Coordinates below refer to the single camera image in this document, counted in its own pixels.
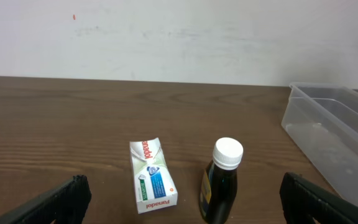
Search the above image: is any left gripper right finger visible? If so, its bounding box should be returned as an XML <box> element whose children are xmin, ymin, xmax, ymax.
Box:
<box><xmin>280</xmin><ymin>172</ymin><xmax>358</xmax><ymax>224</ymax></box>

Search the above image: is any clear plastic container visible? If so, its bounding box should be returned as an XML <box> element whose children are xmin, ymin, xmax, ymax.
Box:
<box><xmin>282</xmin><ymin>83</ymin><xmax>358</xmax><ymax>207</ymax></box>

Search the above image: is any white Panadol box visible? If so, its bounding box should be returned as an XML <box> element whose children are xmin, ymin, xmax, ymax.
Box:
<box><xmin>129</xmin><ymin>138</ymin><xmax>178</xmax><ymax>214</ymax></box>

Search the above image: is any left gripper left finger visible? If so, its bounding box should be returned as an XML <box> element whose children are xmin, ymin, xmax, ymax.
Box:
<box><xmin>0</xmin><ymin>175</ymin><xmax>92</xmax><ymax>224</ymax></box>

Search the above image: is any dark bottle white cap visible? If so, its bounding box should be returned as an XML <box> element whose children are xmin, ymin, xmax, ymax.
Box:
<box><xmin>199</xmin><ymin>138</ymin><xmax>244</xmax><ymax>223</ymax></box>

